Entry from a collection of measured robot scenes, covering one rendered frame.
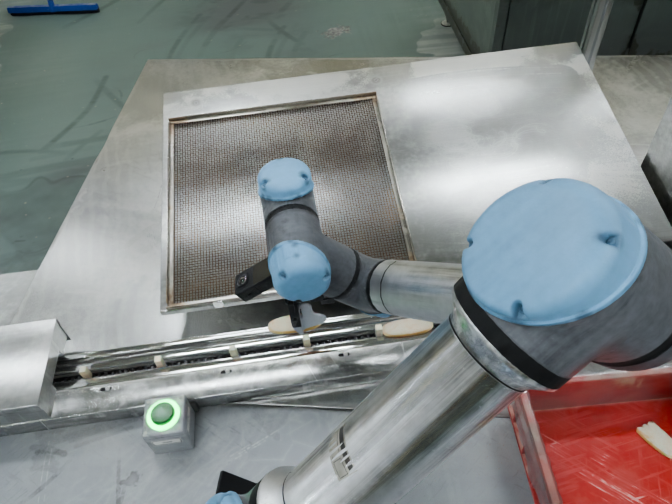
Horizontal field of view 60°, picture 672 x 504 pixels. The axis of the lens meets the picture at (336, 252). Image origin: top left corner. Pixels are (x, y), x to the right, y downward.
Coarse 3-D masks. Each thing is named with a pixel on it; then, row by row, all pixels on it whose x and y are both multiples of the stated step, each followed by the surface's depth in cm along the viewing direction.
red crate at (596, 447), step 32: (512, 416) 102; (544, 416) 103; (576, 416) 102; (608, 416) 102; (640, 416) 102; (576, 448) 99; (608, 448) 98; (640, 448) 98; (576, 480) 95; (608, 480) 95; (640, 480) 95
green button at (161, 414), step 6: (162, 402) 100; (156, 408) 99; (162, 408) 99; (168, 408) 99; (150, 414) 99; (156, 414) 98; (162, 414) 98; (168, 414) 98; (174, 414) 99; (156, 420) 98; (162, 420) 98; (168, 420) 98
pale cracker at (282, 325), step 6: (282, 318) 107; (288, 318) 106; (270, 324) 106; (276, 324) 106; (282, 324) 106; (288, 324) 105; (270, 330) 106; (276, 330) 105; (282, 330) 105; (288, 330) 105; (294, 330) 105; (306, 330) 105
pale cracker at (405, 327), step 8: (400, 320) 113; (408, 320) 113; (416, 320) 113; (384, 328) 112; (392, 328) 112; (400, 328) 112; (408, 328) 112; (416, 328) 112; (424, 328) 112; (392, 336) 112; (400, 336) 111
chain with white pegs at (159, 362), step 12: (348, 336) 114; (360, 336) 114; (372, 336) 114; (264, 348) 113; (276, 348) 113; (288, 348) 114; (156, 360) 109; (180, 360) 112; (192, 360) 112; (204, 360) 112; (84, 372) 109; (96, 372) 112; (108, 372) 112; (120, 372) 112
